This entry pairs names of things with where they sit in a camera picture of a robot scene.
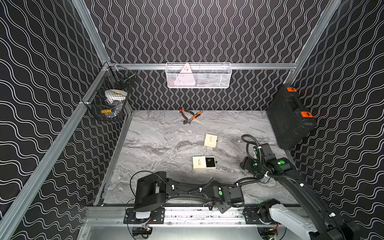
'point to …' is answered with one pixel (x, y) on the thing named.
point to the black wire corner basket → (108, 99)
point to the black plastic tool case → (290, 122)
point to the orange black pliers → (182, 110)
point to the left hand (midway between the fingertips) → (225, 199)
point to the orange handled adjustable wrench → (188, 121)
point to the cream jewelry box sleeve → (210, 140)
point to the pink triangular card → (185, 76)
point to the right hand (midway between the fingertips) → (244, 166)
